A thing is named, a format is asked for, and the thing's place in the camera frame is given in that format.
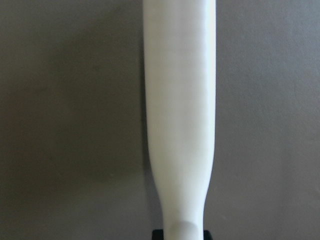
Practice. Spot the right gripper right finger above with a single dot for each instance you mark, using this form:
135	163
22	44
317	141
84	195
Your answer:
207	235

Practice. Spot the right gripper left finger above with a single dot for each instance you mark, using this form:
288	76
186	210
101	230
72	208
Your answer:
157	234

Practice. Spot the beige hand brush black bristles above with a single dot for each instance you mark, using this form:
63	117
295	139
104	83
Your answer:
179	39

